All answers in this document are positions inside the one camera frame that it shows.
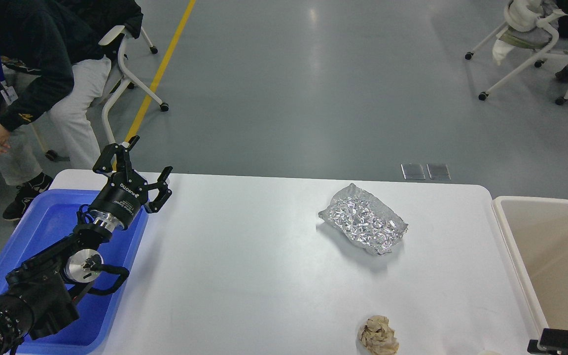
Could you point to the crumpled brown paper ball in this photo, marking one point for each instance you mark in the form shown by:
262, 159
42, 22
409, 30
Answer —
377, 337

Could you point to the person in dark hoodie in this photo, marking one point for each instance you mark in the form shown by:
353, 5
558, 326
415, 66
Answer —
51, 64

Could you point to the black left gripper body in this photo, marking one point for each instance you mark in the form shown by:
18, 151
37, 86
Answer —
122, 196

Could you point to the crumpled silver foil bag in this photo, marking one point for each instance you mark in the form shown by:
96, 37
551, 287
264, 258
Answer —
364, 220

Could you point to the metal floor plate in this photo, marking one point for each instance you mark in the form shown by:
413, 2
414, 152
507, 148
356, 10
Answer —
438, 171
413, 171

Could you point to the right metal floor plate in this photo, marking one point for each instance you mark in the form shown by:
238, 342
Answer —
438, 171

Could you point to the white chair at right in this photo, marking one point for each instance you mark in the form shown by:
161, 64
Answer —
531, 25

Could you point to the left metal floor plate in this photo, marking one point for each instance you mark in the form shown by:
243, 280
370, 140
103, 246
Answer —
413, 171

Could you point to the beige plastic bin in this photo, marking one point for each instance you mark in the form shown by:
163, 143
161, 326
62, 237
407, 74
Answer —
535, 232

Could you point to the white office chair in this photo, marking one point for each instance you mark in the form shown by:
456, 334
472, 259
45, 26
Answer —
120, 77

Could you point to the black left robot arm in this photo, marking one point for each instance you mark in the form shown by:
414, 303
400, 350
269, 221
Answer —
44, 290

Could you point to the blue plastic bin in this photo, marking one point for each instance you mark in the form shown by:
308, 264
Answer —
51, 217

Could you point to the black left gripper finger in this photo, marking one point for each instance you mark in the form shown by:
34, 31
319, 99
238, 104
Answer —
115, 157
164, 192

